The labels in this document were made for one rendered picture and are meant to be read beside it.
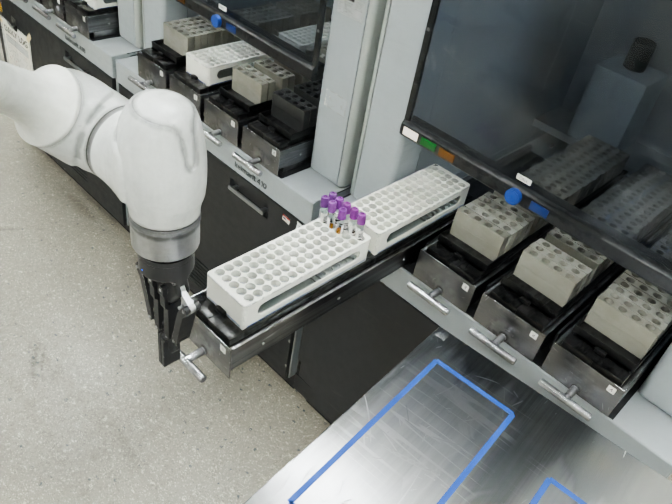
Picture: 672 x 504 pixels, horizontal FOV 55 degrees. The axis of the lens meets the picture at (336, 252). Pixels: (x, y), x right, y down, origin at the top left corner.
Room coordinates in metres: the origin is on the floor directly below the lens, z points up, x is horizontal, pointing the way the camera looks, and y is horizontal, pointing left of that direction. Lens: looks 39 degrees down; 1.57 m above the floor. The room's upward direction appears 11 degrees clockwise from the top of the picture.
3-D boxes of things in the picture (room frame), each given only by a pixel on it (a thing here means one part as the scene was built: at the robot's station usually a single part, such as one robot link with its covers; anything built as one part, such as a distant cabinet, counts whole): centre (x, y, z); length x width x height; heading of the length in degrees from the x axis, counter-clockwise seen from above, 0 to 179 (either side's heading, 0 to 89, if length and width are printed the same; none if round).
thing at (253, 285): (0.84, 0.07, 0.83); 0.30 x 0.10 x 0.06; 142
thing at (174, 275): (0.64, 0.23, 0.96); 0.08 x 0.07 x 0.09; 52
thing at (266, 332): (0.95, -0.01, 0.78); 0.73 x 0.14 x 0.09; 142
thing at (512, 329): (1.11, -0.53, 0.78); 0.73 x 0.14 x 0.09; 142
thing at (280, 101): (1.37, 0.17, 0.85); 0.12 x 0.02 x 0.06; 52
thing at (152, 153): (0.65, 0.24, 1.14); 0.13 x 0.11 x 0.16; 60
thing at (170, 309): (0.64, 0.22, 0.89); 0.04 x 0.01 x 0.11; 142
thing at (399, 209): (1.09, -0.13, 0.83); 0.30 x 0.10 x 0.06; 142
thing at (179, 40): (1.65, 0.53, 0.85); 0.12 x 0.02 x 0.06; 52
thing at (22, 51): (2.12, 1.29, 0.43); 0.27 x 0.02 x 0.36; 52
